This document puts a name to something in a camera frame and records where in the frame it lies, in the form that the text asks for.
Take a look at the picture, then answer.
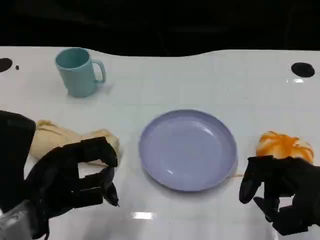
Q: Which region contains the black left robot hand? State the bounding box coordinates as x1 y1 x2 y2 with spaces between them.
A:
23 136 120 240

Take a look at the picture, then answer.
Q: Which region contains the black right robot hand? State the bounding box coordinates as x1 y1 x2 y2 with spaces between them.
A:
238 154 320 237

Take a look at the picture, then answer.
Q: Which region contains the beige towel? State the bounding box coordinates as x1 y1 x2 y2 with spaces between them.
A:
29 119 123 168

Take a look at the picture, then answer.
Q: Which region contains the orange and white bread roll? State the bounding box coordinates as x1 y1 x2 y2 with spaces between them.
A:
256 130 315 165

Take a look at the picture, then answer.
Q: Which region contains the pale green mug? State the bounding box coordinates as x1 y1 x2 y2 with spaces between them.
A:
54 47 107 98

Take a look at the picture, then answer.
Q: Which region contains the lilac plate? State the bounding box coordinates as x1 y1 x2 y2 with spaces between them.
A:
139 109 238 193

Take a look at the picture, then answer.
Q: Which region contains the round black table grommet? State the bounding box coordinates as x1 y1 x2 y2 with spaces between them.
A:
290 62 316 78
0 57 13 74

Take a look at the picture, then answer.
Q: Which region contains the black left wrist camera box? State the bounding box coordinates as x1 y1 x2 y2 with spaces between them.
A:
0 109 37 210

